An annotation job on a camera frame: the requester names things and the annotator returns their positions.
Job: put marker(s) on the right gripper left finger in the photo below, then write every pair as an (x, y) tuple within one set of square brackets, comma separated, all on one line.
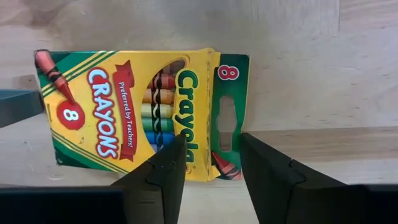
[(161, 186)]

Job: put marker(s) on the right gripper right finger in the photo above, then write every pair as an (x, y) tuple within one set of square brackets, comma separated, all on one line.
[(273, 186)]

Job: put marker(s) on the yellow Crayola crayon box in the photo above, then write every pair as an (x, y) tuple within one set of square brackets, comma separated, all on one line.
[(124, 93)]

